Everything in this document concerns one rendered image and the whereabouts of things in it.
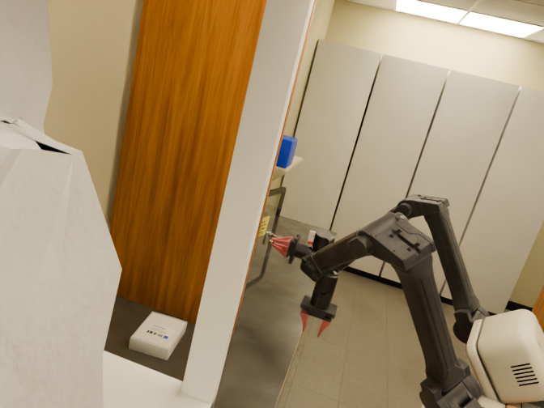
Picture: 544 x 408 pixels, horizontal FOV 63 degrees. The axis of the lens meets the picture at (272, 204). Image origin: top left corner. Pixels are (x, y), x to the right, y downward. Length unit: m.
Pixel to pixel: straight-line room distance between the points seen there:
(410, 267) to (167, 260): 0.89
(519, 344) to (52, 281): 1.00
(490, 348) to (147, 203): 1.04
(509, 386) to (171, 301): 1.00
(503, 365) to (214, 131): 0.95
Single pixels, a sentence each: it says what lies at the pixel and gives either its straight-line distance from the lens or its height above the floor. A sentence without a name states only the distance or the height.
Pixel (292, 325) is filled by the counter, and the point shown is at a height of 0.94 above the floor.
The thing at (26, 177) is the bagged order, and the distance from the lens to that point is 0.21.
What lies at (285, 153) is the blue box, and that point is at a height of 1.56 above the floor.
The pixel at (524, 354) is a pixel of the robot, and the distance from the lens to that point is 1.13.
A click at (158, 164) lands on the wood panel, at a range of 1.44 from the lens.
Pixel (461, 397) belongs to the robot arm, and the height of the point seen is 1.26.
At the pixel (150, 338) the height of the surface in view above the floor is 0.98.
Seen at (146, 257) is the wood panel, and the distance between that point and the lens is 1.54.
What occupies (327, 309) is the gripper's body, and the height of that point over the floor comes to 1.19.
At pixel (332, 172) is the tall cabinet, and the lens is 4.52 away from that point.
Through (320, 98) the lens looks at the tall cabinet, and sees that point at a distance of 4.48.
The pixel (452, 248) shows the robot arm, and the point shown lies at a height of 1.44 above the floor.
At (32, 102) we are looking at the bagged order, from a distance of 0.44.
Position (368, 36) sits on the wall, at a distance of 4.94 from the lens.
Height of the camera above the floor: 1.78
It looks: 16 degrees down
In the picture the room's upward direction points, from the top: 14 degrees clockwise
